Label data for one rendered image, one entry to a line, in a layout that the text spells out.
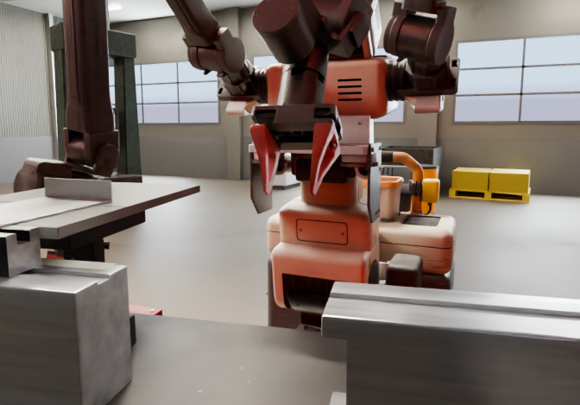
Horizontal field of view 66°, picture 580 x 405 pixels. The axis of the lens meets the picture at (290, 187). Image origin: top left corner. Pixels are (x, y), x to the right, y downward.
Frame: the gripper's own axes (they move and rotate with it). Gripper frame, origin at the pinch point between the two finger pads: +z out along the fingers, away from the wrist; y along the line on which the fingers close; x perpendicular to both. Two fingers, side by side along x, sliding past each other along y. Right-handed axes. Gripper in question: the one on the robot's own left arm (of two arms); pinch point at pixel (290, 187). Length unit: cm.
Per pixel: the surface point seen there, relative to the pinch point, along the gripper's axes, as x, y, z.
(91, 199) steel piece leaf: -9.5, -18.2, 5.6
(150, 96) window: 693, -563, -503
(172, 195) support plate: -2.9, -13.2, 2.5
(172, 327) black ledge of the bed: -3.3, -9.5, 16.9
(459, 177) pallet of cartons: 624, 79, -279
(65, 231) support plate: -18.0, -12.2, 11.5
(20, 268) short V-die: -19.6, -13.6, 14.8
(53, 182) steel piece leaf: -10.2, -23.1, 4.1
